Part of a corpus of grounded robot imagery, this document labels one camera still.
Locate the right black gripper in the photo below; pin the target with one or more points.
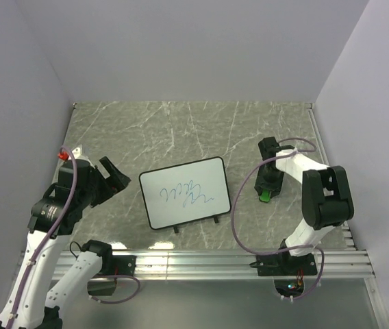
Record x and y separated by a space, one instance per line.
274 187

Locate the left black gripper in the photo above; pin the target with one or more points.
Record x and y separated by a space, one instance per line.
118 180

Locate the green whiteboard eraser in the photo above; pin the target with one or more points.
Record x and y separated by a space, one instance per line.
265 196

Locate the small black-framed whiteboard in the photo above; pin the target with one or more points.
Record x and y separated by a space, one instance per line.
185 193

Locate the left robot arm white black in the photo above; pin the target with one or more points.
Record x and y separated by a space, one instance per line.
33 302

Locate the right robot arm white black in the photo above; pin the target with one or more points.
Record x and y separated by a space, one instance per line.
293 163

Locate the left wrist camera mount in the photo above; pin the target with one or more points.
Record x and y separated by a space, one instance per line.
76 153

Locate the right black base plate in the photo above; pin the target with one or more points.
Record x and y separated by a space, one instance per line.
270 265

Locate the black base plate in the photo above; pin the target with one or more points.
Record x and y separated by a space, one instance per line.
117 265
270 265

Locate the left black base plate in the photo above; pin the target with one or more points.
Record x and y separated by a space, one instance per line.
117 265

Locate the aluminium right side rail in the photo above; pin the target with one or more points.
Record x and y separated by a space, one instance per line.
327 201

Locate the aluminium rail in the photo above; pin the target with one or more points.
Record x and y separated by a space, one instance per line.
154 264
327 201

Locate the aluminium front rail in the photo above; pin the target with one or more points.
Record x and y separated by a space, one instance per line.
154 264

